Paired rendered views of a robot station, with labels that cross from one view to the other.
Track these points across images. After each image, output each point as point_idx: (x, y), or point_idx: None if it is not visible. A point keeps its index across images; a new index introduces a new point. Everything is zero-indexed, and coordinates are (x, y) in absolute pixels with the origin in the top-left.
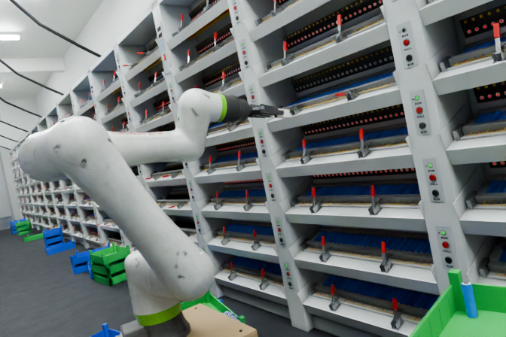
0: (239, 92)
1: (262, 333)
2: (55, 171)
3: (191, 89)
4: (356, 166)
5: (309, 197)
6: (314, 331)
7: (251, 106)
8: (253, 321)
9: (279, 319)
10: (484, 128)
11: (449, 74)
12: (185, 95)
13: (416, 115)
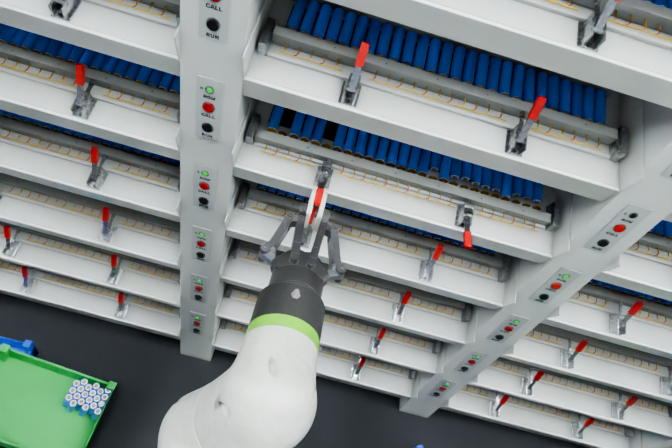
0: (145, 60)
1: (142, 383)
2: None
3: (285, 400)
4: (407, 283)
5: None
6: (219, 357)
7: (324, 282)
8: (107, 357)
9: (151, 341)
10: (585, 292)
11: (621, 269)
12: (279, 433)
13: (547, 287)
